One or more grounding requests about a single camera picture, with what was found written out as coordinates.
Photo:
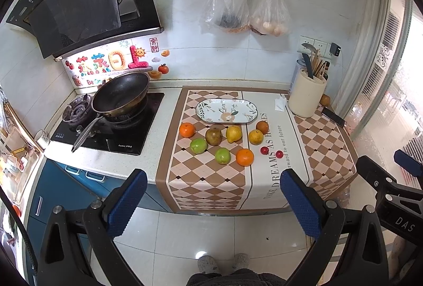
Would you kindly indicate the yellow pear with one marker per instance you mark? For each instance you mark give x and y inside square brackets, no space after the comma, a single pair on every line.
[233,133]

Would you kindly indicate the dark orange fruit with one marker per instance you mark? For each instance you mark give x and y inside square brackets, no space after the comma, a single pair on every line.
[263,126]

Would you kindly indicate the black frying pan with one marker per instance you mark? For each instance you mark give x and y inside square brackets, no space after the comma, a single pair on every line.
[118,102]

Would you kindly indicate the brown pear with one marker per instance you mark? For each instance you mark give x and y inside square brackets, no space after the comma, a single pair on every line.
[213,136]

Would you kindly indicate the plastic bag with eggs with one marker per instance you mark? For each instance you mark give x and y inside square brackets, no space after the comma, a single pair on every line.
[269,18]

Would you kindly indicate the cream utensil holder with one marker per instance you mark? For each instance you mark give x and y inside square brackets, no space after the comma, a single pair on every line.
[306,93]

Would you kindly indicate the orange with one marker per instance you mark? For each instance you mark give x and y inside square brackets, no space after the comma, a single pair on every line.
[187,130]
[245,157]

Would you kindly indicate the black smartphone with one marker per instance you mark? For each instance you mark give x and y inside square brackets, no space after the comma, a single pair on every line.
[333,117]

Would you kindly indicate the black knife in holder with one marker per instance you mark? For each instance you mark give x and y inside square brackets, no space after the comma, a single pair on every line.
[308,65]

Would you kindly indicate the checkered brown table mat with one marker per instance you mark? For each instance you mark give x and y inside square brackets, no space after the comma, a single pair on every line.
[318,150]

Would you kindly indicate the plastic bag with dark contents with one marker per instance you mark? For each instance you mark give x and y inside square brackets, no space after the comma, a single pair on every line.
[230,16]

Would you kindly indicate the black range hood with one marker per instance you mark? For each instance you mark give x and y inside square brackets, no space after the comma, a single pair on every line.
[63,27]

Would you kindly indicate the yellow orange fruit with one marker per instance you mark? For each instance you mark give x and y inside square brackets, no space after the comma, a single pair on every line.
[256,137]

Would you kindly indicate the white folded tissue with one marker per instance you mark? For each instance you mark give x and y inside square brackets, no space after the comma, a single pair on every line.
[280,103]

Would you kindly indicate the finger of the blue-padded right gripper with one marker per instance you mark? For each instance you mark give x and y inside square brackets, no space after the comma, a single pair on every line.
[364,258]

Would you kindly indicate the black gas stove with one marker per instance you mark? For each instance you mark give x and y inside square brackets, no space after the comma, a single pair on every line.
[130,137]

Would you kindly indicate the grey spray can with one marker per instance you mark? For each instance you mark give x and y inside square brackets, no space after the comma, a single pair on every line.
[300,65]

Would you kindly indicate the floral oval ceramic plate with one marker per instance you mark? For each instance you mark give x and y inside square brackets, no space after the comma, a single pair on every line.
[222,111]

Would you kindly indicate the green apple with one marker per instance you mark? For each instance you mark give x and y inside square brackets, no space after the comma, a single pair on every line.
[223,156]
[198,145]

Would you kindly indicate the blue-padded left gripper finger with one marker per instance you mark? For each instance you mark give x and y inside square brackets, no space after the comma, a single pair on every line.
[62,259]

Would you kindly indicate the colourful wall sticker sheet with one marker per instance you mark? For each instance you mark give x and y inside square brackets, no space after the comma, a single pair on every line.
[94,66]

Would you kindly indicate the white wall socket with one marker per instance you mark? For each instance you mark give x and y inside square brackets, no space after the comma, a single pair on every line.
[322,46]

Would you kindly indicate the red cherry tomato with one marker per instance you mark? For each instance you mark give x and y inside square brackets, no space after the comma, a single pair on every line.
[279,154]
[264,150]

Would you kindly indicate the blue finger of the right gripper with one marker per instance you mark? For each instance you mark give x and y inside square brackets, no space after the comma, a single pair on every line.
[408,163]

